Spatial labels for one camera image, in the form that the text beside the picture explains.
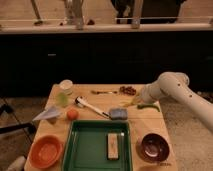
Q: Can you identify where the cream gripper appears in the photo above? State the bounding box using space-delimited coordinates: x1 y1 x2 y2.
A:
132 85 157 104

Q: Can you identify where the yellow banana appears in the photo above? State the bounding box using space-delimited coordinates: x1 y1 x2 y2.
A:
120 101 134 107

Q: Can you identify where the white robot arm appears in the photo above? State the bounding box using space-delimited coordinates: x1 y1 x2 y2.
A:
132 72 213 133

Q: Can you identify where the purple bowl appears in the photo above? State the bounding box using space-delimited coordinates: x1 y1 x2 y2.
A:
140 133 170 163

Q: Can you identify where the orange bowl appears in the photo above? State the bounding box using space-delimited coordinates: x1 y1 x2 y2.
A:
29 135 63 169

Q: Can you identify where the green chili pepper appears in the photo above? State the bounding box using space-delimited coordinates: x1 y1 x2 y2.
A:
137 104 160 112

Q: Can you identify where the red grape bunch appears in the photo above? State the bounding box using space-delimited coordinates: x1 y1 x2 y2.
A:
119 86 136 96

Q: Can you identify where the blue grey sponge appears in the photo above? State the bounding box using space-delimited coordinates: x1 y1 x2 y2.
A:
109 108 127 120

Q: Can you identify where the gold spoon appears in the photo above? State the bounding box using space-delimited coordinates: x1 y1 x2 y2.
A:
90 90 118 95

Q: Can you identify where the wooden block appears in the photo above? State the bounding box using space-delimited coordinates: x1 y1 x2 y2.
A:
107 133 119 160

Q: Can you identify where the green tray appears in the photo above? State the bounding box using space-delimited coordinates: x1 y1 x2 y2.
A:
61 120 133 171

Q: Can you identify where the orange tomato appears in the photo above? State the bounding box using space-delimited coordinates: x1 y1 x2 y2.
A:
66 109 79 120

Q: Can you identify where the green translucent cup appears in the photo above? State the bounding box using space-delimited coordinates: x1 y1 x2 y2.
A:
56 93 68 107

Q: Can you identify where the white paper plane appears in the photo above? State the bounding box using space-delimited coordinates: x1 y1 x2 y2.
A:
33 106 61 121

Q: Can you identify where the black stand left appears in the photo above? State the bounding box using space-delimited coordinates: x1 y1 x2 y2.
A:
0 104 36 134

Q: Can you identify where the white object bottom left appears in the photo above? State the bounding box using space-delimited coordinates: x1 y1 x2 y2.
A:
7 156 26 171

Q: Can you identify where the white handled kitchen tool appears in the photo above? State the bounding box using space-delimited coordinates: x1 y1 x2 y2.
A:
75 96 110 118

